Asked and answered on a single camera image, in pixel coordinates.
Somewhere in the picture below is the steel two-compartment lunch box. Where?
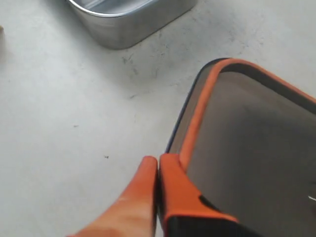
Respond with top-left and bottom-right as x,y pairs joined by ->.
68,0 -> 197,49

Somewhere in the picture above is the dark translucent lunch box lid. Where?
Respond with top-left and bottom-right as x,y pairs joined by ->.
165,58 -> 316,237

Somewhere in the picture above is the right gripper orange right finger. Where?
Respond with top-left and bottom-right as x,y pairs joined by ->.
159,154 -> 238,237

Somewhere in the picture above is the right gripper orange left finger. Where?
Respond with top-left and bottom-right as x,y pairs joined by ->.
73,156 -> 158,237

